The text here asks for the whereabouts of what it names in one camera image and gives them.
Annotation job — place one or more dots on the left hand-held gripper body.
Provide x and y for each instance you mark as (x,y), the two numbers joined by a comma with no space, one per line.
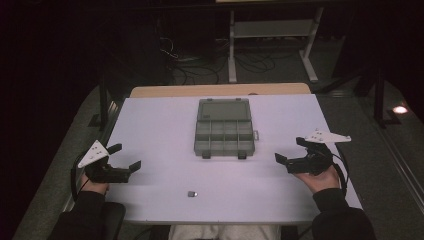
(106,172)

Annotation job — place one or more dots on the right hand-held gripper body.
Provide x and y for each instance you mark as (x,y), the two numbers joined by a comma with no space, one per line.
(313,156)

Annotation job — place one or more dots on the person's left hand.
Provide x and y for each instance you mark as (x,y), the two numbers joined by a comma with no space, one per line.
(94,187)

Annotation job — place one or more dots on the person's right hand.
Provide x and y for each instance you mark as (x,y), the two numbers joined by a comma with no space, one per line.
(320,181)

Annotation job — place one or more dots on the black metal stand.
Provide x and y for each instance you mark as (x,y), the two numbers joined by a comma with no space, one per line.
(380,96)
(103,103)

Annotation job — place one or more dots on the small metal part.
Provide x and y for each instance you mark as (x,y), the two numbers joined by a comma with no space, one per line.
(192,193)

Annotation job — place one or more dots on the grey plastic compartment box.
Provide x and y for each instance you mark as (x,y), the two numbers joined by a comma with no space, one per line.
(224,130)

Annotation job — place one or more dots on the white metal desk frame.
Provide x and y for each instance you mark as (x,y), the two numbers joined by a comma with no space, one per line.
(273,30)

